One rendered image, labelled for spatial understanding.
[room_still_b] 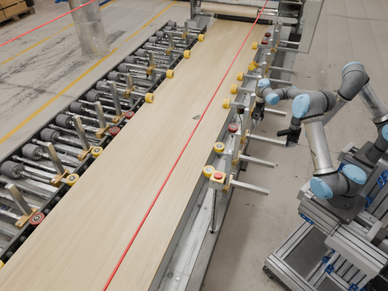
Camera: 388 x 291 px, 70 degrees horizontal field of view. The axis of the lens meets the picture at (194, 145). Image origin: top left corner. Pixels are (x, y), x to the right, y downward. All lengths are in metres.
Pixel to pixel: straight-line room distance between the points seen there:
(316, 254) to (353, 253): 0.82
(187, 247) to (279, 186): 1.50
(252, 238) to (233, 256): 0.25
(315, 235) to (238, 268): 0.68
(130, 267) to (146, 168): 0.67
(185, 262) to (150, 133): 0.97
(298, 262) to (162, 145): 1.36
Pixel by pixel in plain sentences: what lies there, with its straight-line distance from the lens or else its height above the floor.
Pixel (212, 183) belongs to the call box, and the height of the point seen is 1.19.
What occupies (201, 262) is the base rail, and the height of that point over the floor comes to 0.70.
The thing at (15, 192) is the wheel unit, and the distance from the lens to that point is 1.89.
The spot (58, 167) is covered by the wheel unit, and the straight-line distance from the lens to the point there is 2.06.
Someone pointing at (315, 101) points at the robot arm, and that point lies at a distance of 1.52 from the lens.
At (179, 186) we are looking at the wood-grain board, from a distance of 1.81.
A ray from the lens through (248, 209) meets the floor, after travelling 2.84.
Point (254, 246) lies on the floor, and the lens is 2.65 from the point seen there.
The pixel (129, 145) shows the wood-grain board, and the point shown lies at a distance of 2.12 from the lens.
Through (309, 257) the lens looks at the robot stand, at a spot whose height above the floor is 0.21.
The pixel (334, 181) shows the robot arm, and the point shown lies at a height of 1.26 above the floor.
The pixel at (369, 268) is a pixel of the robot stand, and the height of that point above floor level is 0.94.
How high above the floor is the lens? 2.32
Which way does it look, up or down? 43 degrees down
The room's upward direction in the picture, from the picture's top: straight up
